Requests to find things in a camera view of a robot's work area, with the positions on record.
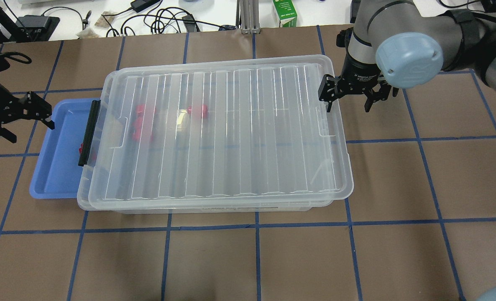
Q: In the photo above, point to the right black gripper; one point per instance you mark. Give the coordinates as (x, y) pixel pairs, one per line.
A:
(360, 72)

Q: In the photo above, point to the clear plastic box lid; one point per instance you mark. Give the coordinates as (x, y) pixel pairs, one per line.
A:
(231, 129)

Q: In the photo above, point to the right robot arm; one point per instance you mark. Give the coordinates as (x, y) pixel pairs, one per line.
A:
(391, 46)

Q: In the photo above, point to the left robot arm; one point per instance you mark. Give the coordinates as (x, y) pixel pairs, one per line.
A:
(4, 64)

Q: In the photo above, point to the clear plastic storage box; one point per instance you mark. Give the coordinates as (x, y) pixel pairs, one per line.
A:
(206, 205)

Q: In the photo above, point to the blue plastic tray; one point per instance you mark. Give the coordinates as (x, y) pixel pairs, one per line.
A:
(57, 173)

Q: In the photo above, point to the green white carton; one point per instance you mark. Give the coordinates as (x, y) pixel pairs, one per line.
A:
(285, 13)

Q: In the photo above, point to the red block under lid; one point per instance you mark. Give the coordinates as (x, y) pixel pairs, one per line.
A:
(200, 111)

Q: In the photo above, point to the black power adapter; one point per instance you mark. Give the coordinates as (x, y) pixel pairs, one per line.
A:
(190, 24)

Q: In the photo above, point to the black box handle bar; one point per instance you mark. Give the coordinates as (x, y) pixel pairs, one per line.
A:
(89, 131)

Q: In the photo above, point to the aluminium frame post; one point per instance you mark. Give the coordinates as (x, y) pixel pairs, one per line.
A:
(247, 16)

